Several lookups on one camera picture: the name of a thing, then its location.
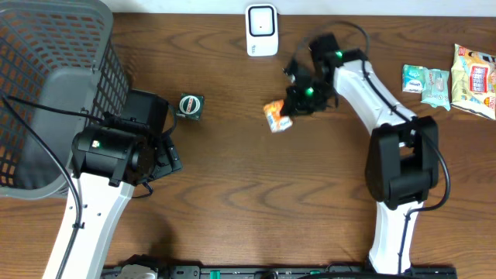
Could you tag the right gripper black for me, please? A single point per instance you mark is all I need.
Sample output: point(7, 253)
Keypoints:
point(293, 105)

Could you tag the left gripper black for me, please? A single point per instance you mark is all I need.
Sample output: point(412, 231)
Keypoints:
point(168, 158)

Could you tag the orange tissue pack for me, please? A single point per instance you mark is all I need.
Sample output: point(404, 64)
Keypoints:
point(276, 121)

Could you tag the dark green round-label box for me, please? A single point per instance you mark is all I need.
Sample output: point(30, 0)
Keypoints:
point(190, 106)

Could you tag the green tissue pack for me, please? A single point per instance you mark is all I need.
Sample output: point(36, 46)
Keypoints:
point(413, 79)

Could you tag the teal small snack packet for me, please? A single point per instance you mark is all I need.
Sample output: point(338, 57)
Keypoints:
point(435, 92)

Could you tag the large white snack bag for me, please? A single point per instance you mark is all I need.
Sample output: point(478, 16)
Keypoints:
point(473, 82)

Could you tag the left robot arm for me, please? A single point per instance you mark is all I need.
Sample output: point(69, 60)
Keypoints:
point(109, 160)

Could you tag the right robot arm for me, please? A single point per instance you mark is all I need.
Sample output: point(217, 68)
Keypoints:
point(403, 159)

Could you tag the white barcode scanner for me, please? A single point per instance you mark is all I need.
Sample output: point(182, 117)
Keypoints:
point(261, 30)

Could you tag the grey plastic mesh basket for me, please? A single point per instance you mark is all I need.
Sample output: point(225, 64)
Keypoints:
point(59, 74)

